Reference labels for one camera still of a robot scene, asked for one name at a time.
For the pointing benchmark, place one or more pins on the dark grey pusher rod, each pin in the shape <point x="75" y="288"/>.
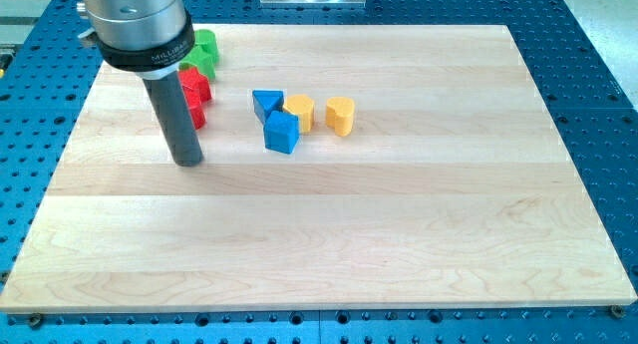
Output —
<point x="170" y="106"/>

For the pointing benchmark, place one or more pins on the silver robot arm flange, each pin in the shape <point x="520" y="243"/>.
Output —
<point x="146" y="37"/>

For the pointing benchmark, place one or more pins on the yellow heart block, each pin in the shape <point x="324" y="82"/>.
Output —
<point x="340" y="113"/>

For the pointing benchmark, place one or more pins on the blue pentagon block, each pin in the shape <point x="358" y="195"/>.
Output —
<point x="281" y="132"/>

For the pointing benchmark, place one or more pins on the yellow rounded block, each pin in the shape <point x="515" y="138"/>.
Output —
<point x="303" y="107"/>

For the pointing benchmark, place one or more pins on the blue triangle block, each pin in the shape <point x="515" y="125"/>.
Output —
<point x="265" y="102"/>

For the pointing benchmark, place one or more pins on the light wooden board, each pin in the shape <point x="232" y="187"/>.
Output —
<point x="453" y="190"/>

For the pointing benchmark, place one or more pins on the red block lower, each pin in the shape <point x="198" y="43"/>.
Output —
<point x="196" y="109"/>

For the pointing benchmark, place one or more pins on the red block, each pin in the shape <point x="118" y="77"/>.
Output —
<point x="193" y="80"/>
<point x="196" y="109"/>

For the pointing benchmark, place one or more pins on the red block upper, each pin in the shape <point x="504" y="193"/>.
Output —
<point x="193" y="80"/>

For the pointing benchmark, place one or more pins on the green block front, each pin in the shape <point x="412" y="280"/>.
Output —
<point x="200" y="59"/>

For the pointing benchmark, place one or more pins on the green block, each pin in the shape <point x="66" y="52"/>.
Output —
<point x="205" y="40"/>
<point x="200" y="59"/>

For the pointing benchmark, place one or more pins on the green block rear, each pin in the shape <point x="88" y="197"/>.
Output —
<point x="205" y="40"/>

